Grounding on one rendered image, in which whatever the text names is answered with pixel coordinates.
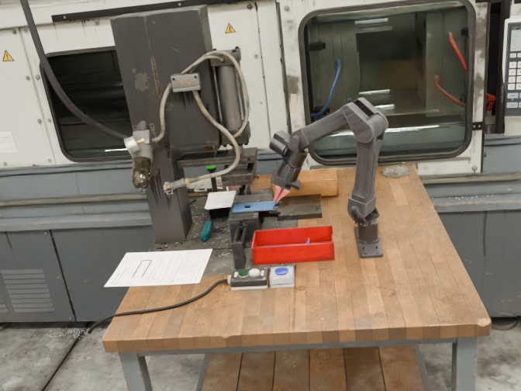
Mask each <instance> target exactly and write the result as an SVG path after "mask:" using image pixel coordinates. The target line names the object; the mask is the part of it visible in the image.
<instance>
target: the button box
mask: <svg viewBox="0 0 521 391"><path fill-rule="evenodd" d="M252 269H258V270H259V272H260V273H259V274H258V275H250V270H252ZM240 270H243V269H233V271H232V275H228V278H227V279H223V280H219V281H218V282H216V283H215V284H213V285H212V286H211V287H210V288H209V289H207V290H206V291H205V292H203V293H202V294H200V295H198V296H196V297H194V298H192V299H189V300H186V301H184V302H182V303H177V304H174V305H171V306H164V307H160V308H155V309H149V310H137V311H129V312H124V313H117V314H113V315H111V316H108V317H105V318H103V319H101V320H100V321H98V322H97V323H95V324H94V325H93V326H92V327H91V328H90V330H89V331H88V334H90V333H91V332H92V331H93V330H94V329H95V328H96V327H97V326H98V325H99V324H101V323H102V322H104V321H106V320H109V319H112V318H113V317H120V316H125V315H131V314H138V313H151V312H156V311H161V310H169V309H172V308H175V307H179V306H183V305H185V304H188V303H190V302H193V301H195V300H197V299H199V298H201V297H203V296H205V295H206V294H208V293H209V292H210V291H211V290H212V289H213V288H215V287H216V286H217V285H218V284H220V283H223V282H228V284H229V285H230V286H231V289H232V290H239V289H266V288H267V285H268V279H269V275H268V268H245V270H247V271H248V275H245V276H240V275H239V273H238V272H239V271H240Z"/></svg>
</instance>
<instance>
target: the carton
mask: <svg viewBox="0 0 521 391"><path fill-rule="evenodd" d="M297 179H298V180H300V184H301V187H300V189H299V190H298V189H295V188H292V187H291V190H290V192H289V193H288V194H287V195H285V196H304V195H315V194H321V197H329V196H338V184H337V178H336V168H325V169H316V170H305V171H300V173H299V175H298V178H297ZM275 186H276V185H274V184H272V183H271V187H272V195H273V199H274V195H275Z"/></svg>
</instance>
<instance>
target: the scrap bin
mask: <svg viewBox="0 0 521 391"><path fill-rule="evenodd" d="M308 238H309V244H305V243H306V241H307V240H308ZM278 245H283V246H278ZM265 246H271V247H265ZM251 252H252V258H253V264H254V265H269V264H282V263H296V262H308V261H333V260H335V253H334V243H333V226H332V225H330V226H318V227H296V228H284V229H273V230H255V231H254V237H253V242H252V246H251Z"/></svg>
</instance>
